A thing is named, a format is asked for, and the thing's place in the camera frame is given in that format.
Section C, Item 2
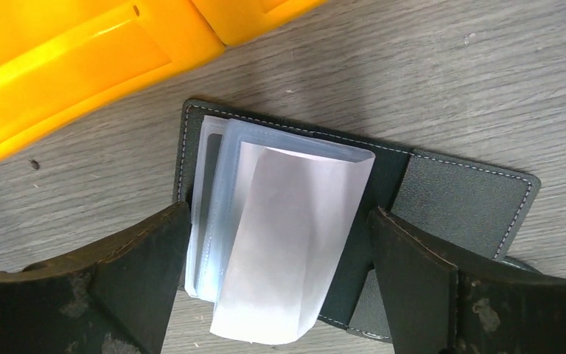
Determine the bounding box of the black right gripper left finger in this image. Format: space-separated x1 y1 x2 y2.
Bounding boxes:
0 202 191 353

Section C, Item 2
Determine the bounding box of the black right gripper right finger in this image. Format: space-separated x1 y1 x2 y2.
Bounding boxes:
367 208 566 353

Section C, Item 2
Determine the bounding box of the orange plastic bin left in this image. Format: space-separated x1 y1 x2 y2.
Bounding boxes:
0 1 225 160

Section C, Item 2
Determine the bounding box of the orange plastic bin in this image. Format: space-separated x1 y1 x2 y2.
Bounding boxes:
193 0 324 46
0 1 225 160

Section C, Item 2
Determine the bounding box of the orange plastic bin right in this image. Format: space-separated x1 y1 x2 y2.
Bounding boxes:
193 0 324 46

